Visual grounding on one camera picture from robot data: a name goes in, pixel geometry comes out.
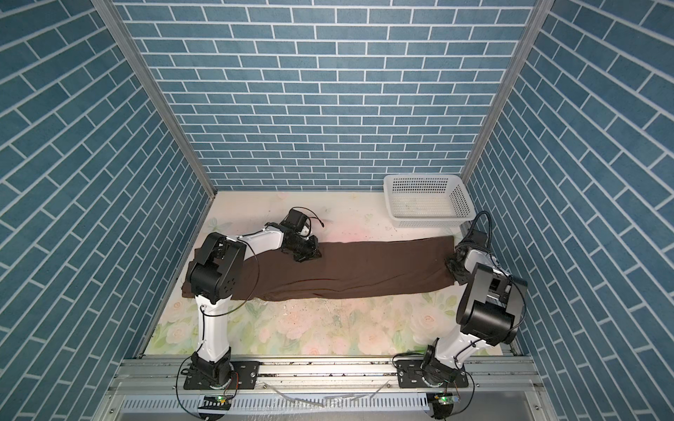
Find brown trousers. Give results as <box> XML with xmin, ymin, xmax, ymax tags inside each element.
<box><xmin>181</xmin><ymin>235</ymin><xmax>458</xmax><ymax>302</ymax></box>

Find white plastic basket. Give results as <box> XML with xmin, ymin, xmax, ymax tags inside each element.
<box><xmin>384</xmin><ymin>174</ymin><xmax>477</xmax><ymax>228</ymax></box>

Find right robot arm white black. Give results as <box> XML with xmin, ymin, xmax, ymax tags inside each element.
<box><xmin>421</xmin><ymin>247</ymin><xmax>528</xmax><ymax>387</ymax></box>

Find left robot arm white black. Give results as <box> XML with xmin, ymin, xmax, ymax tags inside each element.
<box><xmin>185</xmin><ymin>224</ymin><xmax>321</xmax><ymax>389</ymax></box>

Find right green circuit board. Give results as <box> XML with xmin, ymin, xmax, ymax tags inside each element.
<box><xmin>428</xmin><ymin>392</ymin><xmax>461</xmax><ymax>406</ymax></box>

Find green circuit board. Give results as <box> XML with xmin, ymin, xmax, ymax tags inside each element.
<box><xmin>428</xmin><ymin>392</ymin><xmax>461</xmax><ymax>406</ymax></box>
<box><xmin>198</xmin><ymin>395</ymin><xmax>233</xmax><ymax>412</ymax></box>

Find left green circuit board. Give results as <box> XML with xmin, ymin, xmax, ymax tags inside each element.
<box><xmin>198</xmin><ymin>395</ymin><xmax>233</xmax><ymax>412</ymax></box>

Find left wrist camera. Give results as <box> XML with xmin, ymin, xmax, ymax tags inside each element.
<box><xmin>281</xmin><ymin>209</ymin><xmax>312</xmax><ymax>237</ymax></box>

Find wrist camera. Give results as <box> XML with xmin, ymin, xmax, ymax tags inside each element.
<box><xmin>456</xmin><ymin>230</ymin><xmax>491</xmax><ymax>254</ymax></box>
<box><xmin>281</xmin><ymin>209</ymin><xmax>312</xmax><ymax>237</ymax></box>

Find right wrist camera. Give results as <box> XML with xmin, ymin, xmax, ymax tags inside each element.
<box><xmin>456</xmin><ymin>230</ymin><xmax>491</xmax><ymax>254</ymax></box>

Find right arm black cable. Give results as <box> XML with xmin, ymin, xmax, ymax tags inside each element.
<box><xmin>391</xmin><ymin>209</ymin><xmax>528</xmax><ymax>417</ymax></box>

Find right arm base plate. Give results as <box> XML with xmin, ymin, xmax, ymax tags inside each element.
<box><xmin>393</xmin><ymin>359</ymin><xmax>469</xmax><ymax>389</ymax></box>

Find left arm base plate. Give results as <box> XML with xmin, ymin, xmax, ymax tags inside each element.
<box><xmin>181</xmin><ymin>361</ymin><xmax>261</xmax><ymax>391</ymax></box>

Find white slotted cable duct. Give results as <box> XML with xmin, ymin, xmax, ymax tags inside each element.
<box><xmin>119</xmin><ymin>393</ymin><xmax>429</xmax><ymax>415</ymax></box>

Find aluminium front rail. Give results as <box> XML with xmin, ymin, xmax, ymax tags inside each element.
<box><xmin>108</xmin><ymin>355</ymin><xmax>544</xmax><ymax>396</ymax></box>

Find right corner aluminium post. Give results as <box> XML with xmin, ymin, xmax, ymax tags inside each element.
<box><xmin>460</xmin><ymin>0</ymin><xmax>555</xmax><ymax>185</ymax></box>

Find corner aluminium post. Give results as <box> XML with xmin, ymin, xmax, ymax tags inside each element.
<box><xmin>91</xmin><ymin>0</ymin><xmax>217</xmax><ymax>199</ymax></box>
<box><xmin>460</xmin><ymin>0</ymin><xmax>555</xmax><ymax>185</ymax></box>

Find left corner aluminium post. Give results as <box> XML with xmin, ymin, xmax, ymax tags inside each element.
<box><xmin>91</xmin><ymin>0</ymin><xmax>217</xmax><ymax>199</ymax></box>

